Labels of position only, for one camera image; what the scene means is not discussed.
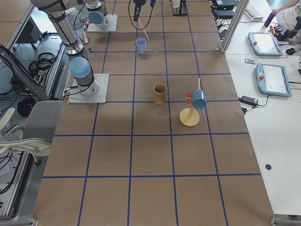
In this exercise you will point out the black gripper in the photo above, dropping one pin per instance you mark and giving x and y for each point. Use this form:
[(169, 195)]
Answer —
[(137, 5)]

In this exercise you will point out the black wire mug rack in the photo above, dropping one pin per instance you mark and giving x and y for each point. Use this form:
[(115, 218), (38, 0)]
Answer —
[(182, 10)]

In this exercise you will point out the teach pendant far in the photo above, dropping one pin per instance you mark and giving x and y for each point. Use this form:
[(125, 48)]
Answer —
[(264, 44)]

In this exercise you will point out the teach pendant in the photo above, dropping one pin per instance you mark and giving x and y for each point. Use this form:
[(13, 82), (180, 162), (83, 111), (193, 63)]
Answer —
[(272, 80), (264, 44)]

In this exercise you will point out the grey office chair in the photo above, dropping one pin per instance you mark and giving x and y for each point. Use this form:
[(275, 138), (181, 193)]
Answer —
[(37, 135)]

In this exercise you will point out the black power adapter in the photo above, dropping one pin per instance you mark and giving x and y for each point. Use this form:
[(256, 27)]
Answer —
[(248, 100)]

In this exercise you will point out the pink chopstick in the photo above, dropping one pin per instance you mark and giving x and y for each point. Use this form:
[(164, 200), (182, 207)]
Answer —
[(143, 29)]

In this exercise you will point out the bamboo cylinder holder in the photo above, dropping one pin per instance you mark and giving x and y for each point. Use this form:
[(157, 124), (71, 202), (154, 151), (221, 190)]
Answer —
[(159, 93)]

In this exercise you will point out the blue mug on tree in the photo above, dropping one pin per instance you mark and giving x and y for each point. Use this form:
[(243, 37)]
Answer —
[(198, 98)]

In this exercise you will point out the orange mug on tree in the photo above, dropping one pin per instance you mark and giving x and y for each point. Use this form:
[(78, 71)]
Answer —
[(188, 98)]

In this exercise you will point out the light blue plastic cup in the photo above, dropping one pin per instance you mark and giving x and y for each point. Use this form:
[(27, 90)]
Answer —
[(141, 46)]

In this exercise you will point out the wooden mug tree stand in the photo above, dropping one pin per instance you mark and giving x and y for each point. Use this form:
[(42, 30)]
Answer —
[(190, 116)]

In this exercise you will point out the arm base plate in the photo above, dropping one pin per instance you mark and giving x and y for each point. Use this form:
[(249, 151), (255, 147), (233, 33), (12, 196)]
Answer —
[(109, 28), (96, 93)]

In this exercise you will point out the teach pendant near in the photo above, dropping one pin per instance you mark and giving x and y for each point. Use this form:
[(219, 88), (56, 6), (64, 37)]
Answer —
[(272, 80)]

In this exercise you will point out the aluminium frame post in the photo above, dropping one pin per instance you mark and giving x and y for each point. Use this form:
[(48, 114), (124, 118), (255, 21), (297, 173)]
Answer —
[(233, 25)]

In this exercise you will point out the white mug near rack end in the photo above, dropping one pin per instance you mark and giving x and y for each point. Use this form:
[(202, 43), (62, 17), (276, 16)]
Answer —
[(175, 3)]

